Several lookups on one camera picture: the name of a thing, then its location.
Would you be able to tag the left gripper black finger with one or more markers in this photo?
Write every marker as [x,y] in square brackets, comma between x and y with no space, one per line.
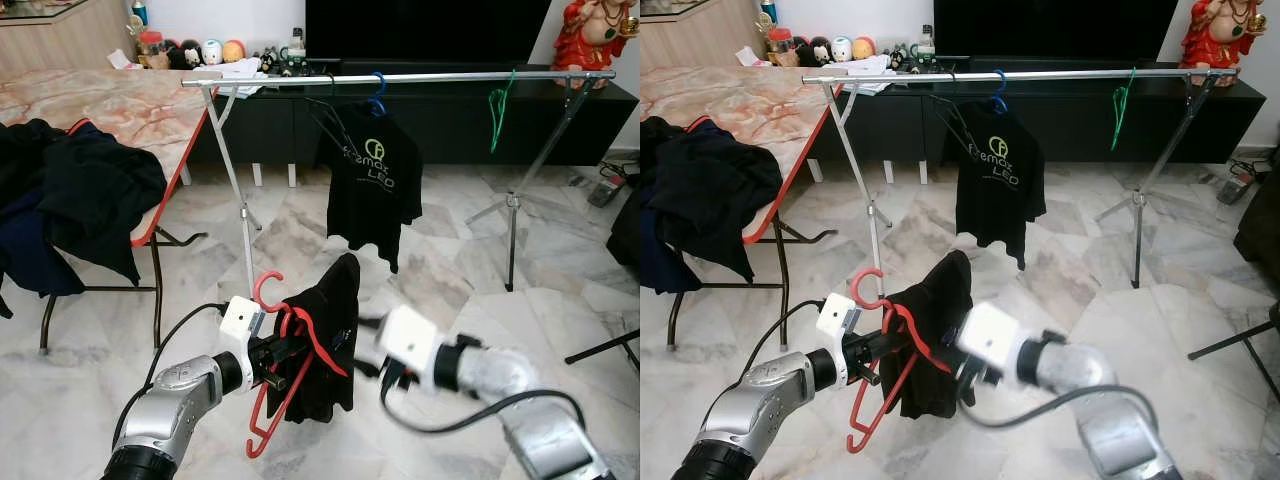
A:
[893,342]
[297,347]

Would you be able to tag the red plastic hanger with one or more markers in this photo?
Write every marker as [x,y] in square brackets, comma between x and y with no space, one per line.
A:
[853,285]
[256,288]

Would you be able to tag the black plastic hanger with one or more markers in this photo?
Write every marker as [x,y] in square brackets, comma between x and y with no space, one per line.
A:
[955,122]
[330,125]

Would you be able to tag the blue plastic hanger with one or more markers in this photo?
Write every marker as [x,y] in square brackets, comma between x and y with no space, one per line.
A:
[1000,98]
[377,100]

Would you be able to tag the green plastic hanger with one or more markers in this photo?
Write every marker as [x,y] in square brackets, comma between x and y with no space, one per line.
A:
[497,110]
[1122,105]

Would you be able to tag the black printed T-shirt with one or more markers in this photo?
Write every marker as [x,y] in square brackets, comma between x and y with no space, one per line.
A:
[1000,200]
[375,200]

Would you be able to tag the navy polo shirt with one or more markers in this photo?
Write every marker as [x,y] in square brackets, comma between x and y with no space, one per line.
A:
[665,260]
[30,250]

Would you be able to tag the black television console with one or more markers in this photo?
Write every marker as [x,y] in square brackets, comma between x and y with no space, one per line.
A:
[1080,115]
[450,120]

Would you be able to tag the black tripod leg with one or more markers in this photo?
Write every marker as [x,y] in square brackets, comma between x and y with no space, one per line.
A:
[1230,345]
[600,348]

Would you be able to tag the metal clothes rack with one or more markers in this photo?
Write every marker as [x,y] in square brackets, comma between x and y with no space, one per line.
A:
[900,78]
[280,80]

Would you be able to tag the dark sofa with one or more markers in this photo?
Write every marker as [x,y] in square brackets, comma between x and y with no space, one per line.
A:
[626,225]
[1260,215]

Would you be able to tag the white paper stack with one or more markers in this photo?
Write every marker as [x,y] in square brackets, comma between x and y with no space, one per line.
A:
[867,73]
[240,75]

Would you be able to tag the grey power strip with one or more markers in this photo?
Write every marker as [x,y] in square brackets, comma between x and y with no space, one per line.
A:
[1235,188]
[607,192]

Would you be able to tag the marble folding table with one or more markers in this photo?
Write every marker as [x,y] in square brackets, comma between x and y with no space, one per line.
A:
[120,100]
[740,95]

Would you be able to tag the orange red plush toy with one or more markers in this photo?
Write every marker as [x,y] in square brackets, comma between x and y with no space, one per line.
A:
[233,51]
[864,49]

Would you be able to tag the white blue plush toy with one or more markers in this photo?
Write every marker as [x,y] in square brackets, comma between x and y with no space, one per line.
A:
[211,52]
[841,50]

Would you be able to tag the black red plush toy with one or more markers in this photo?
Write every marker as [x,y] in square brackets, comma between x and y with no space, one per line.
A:
[820,53]
[171,56]
[800,54]
[189,55]

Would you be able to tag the black flat television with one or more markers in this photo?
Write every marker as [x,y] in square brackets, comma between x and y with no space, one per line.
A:
[1055,26]
[430,28]

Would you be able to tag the red lidded jar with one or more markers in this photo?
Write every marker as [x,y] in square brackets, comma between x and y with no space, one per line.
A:
[151,52]
[779,50]

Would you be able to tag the pink tissue box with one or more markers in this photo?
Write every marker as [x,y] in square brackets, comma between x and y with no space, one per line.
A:
[121,61]
[750,58]

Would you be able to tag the gold blue trophy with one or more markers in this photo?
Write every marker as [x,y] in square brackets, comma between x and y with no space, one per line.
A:
[768,12]
[138,14]

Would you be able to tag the wooden sideboard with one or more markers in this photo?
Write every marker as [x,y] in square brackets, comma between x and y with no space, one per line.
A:
[700,38]
[60,40]

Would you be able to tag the red laughing Buddha statue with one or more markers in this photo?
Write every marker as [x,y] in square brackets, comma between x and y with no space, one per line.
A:
[1218,33]
[590,35]

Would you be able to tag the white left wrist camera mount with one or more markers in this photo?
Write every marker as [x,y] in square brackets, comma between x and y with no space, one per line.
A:
[240,325]
[835,322]

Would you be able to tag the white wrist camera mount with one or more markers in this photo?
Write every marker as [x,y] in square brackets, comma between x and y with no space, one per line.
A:
[995,342]
[240,325]
[835,322]
[412,345]

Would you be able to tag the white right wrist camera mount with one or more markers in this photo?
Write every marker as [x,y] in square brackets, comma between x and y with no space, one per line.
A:
[995,342]
[412,345]

